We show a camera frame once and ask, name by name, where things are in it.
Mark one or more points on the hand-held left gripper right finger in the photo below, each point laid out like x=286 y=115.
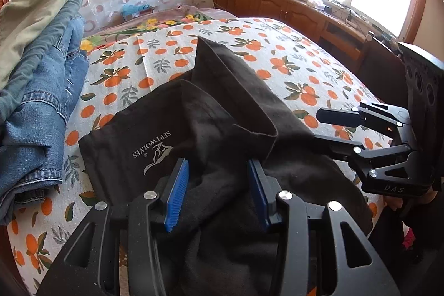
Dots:
x=258 y=192

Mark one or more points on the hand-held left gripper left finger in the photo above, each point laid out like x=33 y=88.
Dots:
x=177 y=192

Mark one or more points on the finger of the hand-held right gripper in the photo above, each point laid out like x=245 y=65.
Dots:
x=338 y=116
x=341 y=148

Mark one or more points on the dark brown shirt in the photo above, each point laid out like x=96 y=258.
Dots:
x=215 y=108

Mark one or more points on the person's right forearm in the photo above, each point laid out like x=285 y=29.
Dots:
x=388 y=237

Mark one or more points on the beige pants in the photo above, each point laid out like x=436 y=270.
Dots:
x=24 y=22

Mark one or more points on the person's right hand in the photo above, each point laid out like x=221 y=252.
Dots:
x=392 y=202

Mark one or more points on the dark chair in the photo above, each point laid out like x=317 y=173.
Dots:
x=381 y=67

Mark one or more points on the orange fruit print bed sheet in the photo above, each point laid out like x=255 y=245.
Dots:
x=295 y=56

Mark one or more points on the wooden cabinet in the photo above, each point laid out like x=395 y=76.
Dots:
x=270 y=6

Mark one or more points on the blue denim jeans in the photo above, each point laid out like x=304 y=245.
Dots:
x=34 y=115

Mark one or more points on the floral blanket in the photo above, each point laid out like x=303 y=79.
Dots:
x=156 y=23

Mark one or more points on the blue box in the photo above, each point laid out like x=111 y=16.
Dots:
x=137 y=12

